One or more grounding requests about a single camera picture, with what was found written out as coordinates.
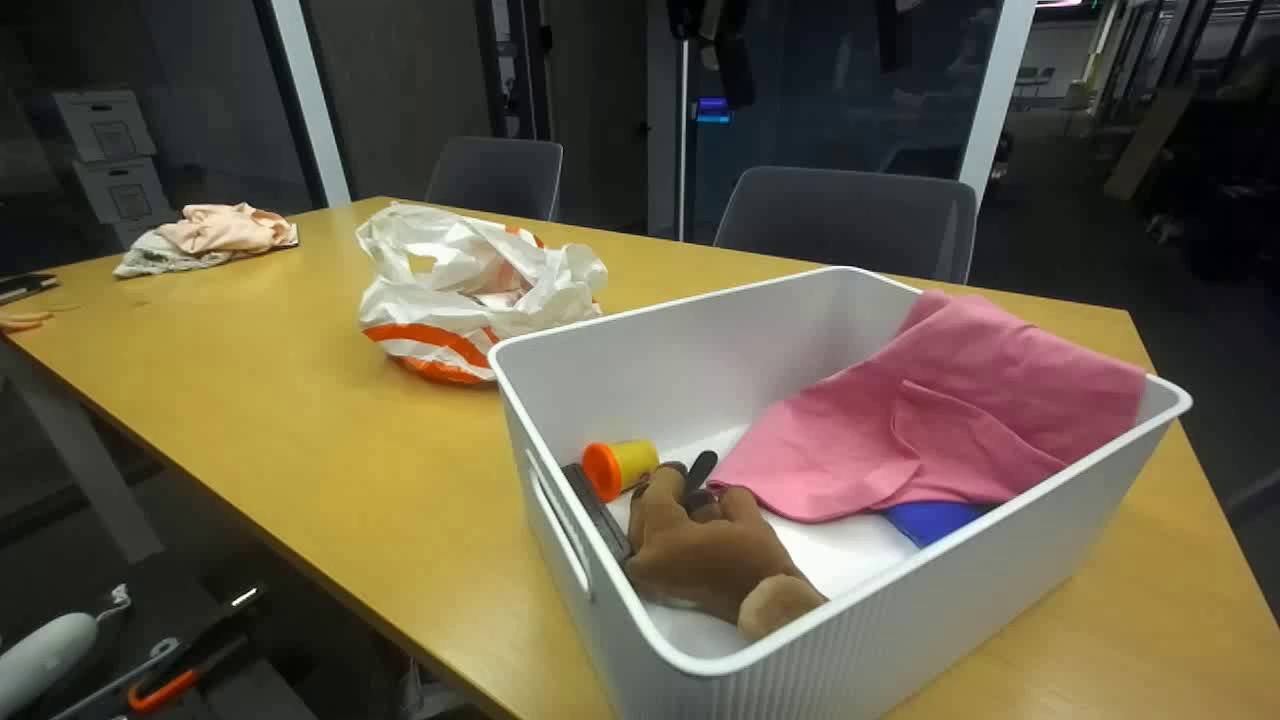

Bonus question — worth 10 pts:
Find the orange handled tool on floor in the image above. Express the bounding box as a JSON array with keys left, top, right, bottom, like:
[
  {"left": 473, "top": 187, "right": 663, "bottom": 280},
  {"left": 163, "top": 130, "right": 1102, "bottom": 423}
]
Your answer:
[{"left": 122, "top": 590, "right": 264, "bottom": 718}]

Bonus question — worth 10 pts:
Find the pink shirt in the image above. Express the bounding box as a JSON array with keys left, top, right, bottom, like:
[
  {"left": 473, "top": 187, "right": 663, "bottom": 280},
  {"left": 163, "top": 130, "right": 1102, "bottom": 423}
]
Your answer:
[{"left": 710, "top": 291, "right": 1149, "bottom": 524}]

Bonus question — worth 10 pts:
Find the peach and grey cloth pile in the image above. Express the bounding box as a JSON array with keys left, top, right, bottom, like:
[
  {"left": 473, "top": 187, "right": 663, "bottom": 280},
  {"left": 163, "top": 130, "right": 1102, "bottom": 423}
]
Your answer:
[{"left": 112, "top": 205, "right": 298, "bottom": 280}]

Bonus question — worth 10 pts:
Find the orange yellow toy cup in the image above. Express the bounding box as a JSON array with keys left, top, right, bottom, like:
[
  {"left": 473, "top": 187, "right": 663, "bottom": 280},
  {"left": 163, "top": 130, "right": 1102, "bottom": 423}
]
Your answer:
[{"left": 578, "top": 441, "right": 661, "bottom": 500}]

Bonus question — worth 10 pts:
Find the blue handled black brush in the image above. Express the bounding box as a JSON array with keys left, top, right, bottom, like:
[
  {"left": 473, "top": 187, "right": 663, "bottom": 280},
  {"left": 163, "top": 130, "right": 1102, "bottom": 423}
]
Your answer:
[{"left": 884, "top": 500, "right": 984, "bottom": 549}]

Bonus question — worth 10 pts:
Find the white plastic storage bin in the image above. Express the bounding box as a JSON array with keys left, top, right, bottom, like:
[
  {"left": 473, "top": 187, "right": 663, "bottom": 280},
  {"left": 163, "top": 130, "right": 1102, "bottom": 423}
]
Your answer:
[{"left": 491, "top": 270, "right": 1191, "bottom": 720}]

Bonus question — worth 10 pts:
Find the black plastic spoon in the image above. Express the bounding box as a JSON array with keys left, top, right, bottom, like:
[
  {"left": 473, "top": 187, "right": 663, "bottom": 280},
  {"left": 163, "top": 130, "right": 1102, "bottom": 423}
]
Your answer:
[{"left": 680, "top": 450, "right": 721, "bottom": 511}]

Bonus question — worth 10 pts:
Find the grey office chair right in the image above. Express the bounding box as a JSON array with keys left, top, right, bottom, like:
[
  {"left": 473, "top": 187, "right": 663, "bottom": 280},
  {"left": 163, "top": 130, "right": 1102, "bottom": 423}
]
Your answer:
[{"left": 716, "top": 164, "right": 977, "bottom": 286}]

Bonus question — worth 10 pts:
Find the white orange carrier bag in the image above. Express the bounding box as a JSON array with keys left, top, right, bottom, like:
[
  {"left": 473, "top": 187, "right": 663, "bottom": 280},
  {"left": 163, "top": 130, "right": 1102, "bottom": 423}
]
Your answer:
[{"left": 357, "top": 205, "right": 609, "bottom": 383}]

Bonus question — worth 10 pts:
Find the brown plush toy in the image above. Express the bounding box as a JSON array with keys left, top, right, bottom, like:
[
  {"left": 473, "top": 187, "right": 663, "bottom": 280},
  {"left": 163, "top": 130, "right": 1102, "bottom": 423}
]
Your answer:
[{"left": 625, "top": 465, "right": 822, "bottom": 639}]

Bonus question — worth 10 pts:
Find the grey white device on floor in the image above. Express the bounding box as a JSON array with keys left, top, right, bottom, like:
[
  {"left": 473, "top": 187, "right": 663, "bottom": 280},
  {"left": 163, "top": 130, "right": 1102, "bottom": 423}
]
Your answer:
[{"left": 0, "top": 583, "right": 130, "bottom": 720}]

